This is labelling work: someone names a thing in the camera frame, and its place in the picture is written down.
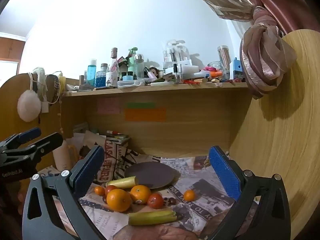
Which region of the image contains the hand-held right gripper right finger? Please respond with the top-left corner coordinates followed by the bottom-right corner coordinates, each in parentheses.
top-left (200, 145), bottom-right (292, 240)

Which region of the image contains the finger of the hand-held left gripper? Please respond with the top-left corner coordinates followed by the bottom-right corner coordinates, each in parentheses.
top-left (0, 127), bottom-right (42, 153)
top-left (0, 132), bottom-right (64, 166)

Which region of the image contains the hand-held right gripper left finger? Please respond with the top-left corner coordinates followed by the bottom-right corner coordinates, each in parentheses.
top-left (22, 145), bottom-right (105, 240)

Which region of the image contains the red tomato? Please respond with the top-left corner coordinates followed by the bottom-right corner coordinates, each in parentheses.
top-left (104, 184), bottom-right (118, 197)
top-left (147, 193), bottom-right (164, 209)

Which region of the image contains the banana piece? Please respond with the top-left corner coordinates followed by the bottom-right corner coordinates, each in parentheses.
top-left (128, 210), bottom-right (177, 226)
top-left (105, 176), bottom-right (139, 189)

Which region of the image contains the orange with sticker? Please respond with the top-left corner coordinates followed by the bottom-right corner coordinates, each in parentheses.
top-left (130, 184), bottom-right (152, 205)

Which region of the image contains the dark brown round plate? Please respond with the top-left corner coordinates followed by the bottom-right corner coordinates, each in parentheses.
top-left (124, 162), bottom-right (177, 189)

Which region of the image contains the white fluffy earmuff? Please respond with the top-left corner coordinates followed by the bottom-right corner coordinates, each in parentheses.
top-left (17, 90), bottom-right (42, 122)

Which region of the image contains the stack of books and papers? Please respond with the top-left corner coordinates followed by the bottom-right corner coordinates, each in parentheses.
top-left (54, 122), bottom-right (130, 175)

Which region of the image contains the newspaper print table cloth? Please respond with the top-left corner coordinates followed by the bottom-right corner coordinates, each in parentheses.
top-left (37, 140), bottom-right (258, 240)

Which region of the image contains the large plain orange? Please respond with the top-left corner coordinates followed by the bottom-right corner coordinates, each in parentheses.
top-left (106, 188), bottom-right (132, 212)

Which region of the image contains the pink sticky note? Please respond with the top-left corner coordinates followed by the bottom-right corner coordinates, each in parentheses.
top-left (97, 99), bottom-right (121, 115)

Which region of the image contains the orange sticky note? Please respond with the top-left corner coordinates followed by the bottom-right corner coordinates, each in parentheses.
top-left (125, 108), bottom-right (167, 122)

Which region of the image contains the green sticky note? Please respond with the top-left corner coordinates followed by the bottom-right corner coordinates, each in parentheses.
top-left (126, 102), bottom-right (156, 109)

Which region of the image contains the tall blue liquid bottle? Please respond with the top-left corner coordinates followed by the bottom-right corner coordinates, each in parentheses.
top-left (87, 59), bottom-right (97, 87)

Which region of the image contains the short blue liquid bottle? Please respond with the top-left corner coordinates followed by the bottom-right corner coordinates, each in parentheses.
top-left (96, 63), bottom-right (108, 88)

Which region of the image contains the brown wooden wardrobe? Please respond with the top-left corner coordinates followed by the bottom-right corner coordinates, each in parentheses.
top-left (0, 36), bottom-right (25, 62)

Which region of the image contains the clear flat plastic container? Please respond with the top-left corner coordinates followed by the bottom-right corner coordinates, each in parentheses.
top-left (117, 79), bottom-right (145, 88)

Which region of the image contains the corked glass bottle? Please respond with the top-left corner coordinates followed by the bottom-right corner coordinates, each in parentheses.
top-left (106, 47), bottom-right (119, 88)

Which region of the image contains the white orange glue bottle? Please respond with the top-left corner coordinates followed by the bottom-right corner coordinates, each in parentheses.
top-left (192, 70), bottom-right (223, 79)

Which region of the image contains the blue pencil sharpener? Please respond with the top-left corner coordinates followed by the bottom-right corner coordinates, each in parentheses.
top-left (229, 58), bottom-right (247, 80)

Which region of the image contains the round glass jar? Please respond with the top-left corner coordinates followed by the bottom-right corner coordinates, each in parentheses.
top-left (207, 61), bottom-right (224, 77)

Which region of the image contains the clear plastic bottle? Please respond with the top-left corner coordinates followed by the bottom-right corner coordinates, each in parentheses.
top-left (134, 54), bottom-right (145, 79)

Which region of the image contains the clear jar of pencils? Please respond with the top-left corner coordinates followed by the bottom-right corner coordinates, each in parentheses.
top-left (217, 45), bottom-right (231, 79)

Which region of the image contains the green pump bottle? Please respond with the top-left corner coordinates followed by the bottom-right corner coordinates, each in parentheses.
top-left (127, 47), bottom-right (138, 77)

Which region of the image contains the pink brown knotted curtain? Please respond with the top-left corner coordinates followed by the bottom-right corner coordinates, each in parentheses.
top-left (186, 0), bottom-right (304, 100)

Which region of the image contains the white brush organizer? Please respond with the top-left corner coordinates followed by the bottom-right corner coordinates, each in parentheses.
top-left (162, 39), bottom-right (193, 74)

